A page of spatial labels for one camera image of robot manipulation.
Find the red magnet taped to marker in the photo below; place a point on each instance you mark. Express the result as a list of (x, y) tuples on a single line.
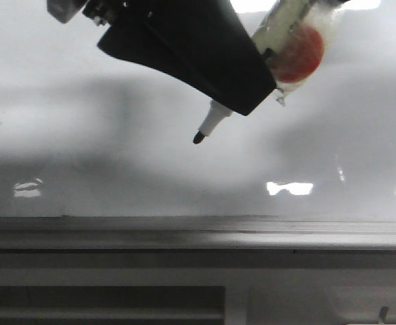
[(300, 34)]

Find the white whiteboard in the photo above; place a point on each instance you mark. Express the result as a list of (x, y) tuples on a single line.
[(82, 134)]

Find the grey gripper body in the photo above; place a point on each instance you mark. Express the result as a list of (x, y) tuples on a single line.
[(99, 11)]

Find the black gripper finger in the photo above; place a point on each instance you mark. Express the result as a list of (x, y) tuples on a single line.
[(201, 43)]

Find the grey aluminium whiteboard tray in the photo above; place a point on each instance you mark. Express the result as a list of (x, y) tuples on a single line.
[(183, 233)]

